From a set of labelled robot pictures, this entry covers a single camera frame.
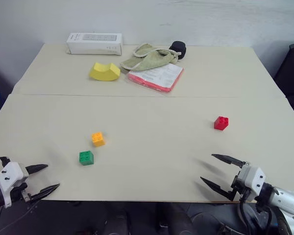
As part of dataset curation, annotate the red toy brick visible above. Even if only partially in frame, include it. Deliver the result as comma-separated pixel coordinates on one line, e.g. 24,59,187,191
214,116,229,131

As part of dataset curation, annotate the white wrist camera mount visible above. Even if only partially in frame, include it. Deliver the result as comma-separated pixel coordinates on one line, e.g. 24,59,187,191
235,166,267,197
0,161,30,209

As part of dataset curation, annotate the green cloth drawstring bag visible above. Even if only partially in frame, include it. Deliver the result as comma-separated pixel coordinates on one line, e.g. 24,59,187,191
119,43,182,72

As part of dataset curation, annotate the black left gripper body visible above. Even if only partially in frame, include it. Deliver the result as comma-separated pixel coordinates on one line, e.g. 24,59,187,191
11,182,32,204

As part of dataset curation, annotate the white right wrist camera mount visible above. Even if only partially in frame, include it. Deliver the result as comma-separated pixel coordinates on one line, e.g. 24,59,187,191
235,166,267,197

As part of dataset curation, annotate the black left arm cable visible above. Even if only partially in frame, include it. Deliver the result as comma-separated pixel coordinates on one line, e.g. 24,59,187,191
0,156,11,170

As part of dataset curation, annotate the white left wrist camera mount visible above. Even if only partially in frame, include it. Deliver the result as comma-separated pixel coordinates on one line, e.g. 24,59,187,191
0,161,30,209

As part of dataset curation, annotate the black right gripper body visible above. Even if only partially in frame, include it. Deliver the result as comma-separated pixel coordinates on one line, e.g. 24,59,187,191
231,175,258,204

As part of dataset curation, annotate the red packet with paper sheet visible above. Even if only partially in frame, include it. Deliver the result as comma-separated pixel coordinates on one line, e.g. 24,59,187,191
127,63,185,94

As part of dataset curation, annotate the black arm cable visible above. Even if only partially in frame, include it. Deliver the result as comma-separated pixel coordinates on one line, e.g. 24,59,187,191
238,193,273,235
0,156,11,170

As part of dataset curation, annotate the white cardboard box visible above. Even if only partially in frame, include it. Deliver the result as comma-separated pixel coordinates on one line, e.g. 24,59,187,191
65,32,124,56

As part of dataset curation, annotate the yellow toy brick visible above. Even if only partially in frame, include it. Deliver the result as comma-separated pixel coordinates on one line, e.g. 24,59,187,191
91,132,106,148

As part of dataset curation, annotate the dark rounded shape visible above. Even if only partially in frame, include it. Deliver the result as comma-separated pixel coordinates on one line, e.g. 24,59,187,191
101,202,139,235

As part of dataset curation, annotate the black chair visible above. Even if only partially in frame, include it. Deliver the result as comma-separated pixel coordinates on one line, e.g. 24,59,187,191
273,42,294,118

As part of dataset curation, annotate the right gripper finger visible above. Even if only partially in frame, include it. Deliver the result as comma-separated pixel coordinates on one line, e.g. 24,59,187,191
211,153,250,169
199,176,236,202

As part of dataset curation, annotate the green toy brick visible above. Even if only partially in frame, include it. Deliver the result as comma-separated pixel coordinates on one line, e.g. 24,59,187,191
78,150,95,166

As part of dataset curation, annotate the yellow curved foam block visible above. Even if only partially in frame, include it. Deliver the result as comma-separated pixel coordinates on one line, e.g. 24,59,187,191
89,62,121,82

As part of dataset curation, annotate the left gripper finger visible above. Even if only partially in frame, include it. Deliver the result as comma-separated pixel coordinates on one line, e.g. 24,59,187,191
25,164,49,175
26,183,61,205

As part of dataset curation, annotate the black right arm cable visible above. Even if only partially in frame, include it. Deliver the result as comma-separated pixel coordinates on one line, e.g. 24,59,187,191
238,193,273,235

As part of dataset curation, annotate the black round object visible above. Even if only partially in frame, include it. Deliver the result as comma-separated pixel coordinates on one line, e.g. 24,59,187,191
168,41,187,60

